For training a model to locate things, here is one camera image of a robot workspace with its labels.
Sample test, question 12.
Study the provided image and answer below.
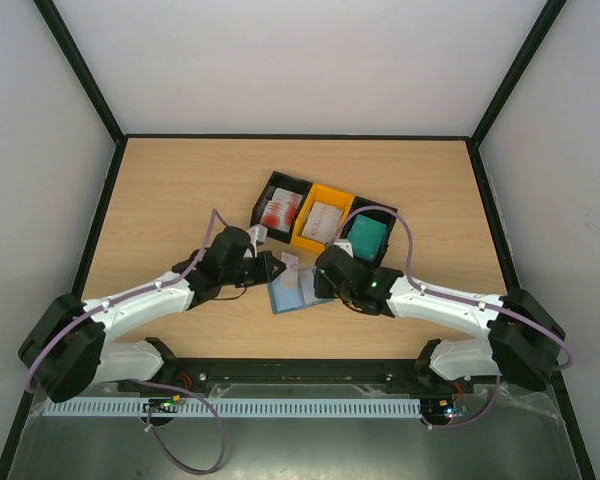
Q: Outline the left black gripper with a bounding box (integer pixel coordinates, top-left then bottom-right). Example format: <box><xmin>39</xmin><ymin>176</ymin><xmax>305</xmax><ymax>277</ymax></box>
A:
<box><xmin>222</xmin><ymin>252</ymin><xmax>286</xmax><ymax>288</ymax></box>

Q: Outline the white floral card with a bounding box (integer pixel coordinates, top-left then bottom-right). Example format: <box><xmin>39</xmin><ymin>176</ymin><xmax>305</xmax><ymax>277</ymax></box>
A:
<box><xmin>279</xmin><ymin>252</ymin><xmax>299</xmax><ymax>290</ymax></box>

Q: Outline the blue card holder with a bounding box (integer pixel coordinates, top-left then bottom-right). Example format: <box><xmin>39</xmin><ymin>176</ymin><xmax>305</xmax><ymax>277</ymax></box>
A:
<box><xmin>267</xmin><ymin>267</ymin><xmax>331</xmax><ymax>315</ymax></box>

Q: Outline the teal card stack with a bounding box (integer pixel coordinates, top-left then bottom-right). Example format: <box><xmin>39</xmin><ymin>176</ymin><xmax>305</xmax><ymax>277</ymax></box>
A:
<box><xmin>346</xmin><ymin>215</ymin><xmax>386</xmax><ymax>262</ymax></box>

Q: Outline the black bin with teal cards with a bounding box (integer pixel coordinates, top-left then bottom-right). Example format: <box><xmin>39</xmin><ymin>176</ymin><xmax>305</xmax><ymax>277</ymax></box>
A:
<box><xmin>340</xmin><ymin>210</ymin><xmax>396</xmax><ymax>267</ymax></box>

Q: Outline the black bin with red cards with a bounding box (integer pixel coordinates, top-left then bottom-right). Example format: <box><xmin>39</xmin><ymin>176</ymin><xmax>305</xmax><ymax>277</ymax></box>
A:
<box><xmin>250</xmin><ymin>171</ymin><xmax>313</xmax><ymax>244</ymax></box>

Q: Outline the yellow bin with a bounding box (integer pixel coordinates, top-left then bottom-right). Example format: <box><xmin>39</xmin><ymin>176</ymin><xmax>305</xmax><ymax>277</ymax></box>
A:
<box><xmin>291</xmin><ymin>183</ymin><xmax>354</xmax><ymax>253</ymax></box>

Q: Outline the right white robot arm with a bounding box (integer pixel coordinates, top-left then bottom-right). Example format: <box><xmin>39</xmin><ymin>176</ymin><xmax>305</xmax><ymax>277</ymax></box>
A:
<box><xmin>314</xmin><ymin>246</ymin><xmax>565</xmax><ymax>392</ymax></box>

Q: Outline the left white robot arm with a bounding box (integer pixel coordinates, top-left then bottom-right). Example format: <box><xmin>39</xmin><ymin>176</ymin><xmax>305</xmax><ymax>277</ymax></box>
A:
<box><xmin>18</xmin><ymin>226</ymin><xmax>286</xmax><ymax>403</ymax></box>

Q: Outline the white vip card stack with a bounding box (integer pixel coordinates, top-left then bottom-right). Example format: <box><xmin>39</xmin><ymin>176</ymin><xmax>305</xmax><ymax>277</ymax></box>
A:
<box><xmin>301</xmin><ymin>202</ymin><xmax>343</xmax><ymax>244</ymax></box>

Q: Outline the red patterned card stack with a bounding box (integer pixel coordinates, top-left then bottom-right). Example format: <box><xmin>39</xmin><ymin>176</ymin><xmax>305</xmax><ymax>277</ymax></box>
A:
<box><xmin>259</xmin><ymin>187</ymin><xmax>303</xmax><ymax>233</ymax></box>

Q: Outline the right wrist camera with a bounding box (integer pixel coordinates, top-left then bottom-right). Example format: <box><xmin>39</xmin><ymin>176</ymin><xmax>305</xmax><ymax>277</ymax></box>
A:
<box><xmin>334</xmin><ymin>239</ymin><xmax>354</xmax><ymax>257</ymax></box>

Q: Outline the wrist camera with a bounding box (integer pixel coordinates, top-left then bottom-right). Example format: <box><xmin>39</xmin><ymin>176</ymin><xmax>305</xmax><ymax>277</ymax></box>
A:
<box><xmin>247</xmin><ymin>224</ymin><xmax>268</xmax><ymax>248</ymax></box>
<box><xmin>334</xmin><ymin>239</ymin><xmax>354</xmax><ymax>257</ymax></box>

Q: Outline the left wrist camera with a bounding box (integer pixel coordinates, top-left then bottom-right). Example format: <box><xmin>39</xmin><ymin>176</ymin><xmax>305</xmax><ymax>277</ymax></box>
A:
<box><xmin>247</xmin><ymin>224</ymin><xmax>268</xmax><ymax>248</ymax></box>

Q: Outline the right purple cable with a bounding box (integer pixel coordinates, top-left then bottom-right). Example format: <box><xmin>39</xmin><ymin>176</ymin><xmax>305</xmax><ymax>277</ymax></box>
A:
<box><xmin>333</xmin><ymin>203</ymin><xmax>576</xmax><ymax>432</ymax></box>

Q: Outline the purple cable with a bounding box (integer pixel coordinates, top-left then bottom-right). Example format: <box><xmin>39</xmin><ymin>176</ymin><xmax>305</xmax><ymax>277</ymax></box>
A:
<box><xmin>24</xmin><ymin>208</ymin><xmax>227</xmax><ymax>473</ymax></box>
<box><xmin>333</xmin><ymin>203</ymin><xmax>576</xmax><ymax>432</ymax></box>

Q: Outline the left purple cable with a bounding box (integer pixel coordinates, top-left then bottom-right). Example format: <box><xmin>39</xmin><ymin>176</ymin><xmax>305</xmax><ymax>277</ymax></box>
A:
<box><xmin>24</xmin><ymin>208</ymin><xmax>227</xmax><ymax>473</ymax></box>

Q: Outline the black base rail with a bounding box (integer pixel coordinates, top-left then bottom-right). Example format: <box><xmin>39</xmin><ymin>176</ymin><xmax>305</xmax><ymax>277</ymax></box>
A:
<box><xmin>117</xmin><ymin>357</ymin><xmax>561</xmax><ymax>396</ymax></box>

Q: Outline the black enclosure frame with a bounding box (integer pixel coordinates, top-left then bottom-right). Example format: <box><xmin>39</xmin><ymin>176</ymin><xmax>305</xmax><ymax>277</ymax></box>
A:
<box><xmin>0</xmin><ymin>1</ymin><xmax>595</xmax><ymax>479</ymax></box>

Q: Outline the light blue slotted cable duct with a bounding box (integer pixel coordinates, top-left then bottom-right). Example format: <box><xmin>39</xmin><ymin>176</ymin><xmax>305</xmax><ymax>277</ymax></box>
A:
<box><xmin>42</xmin><ymin>397</ymin><xmax>421</xmax><ymax>419</ymax></box>

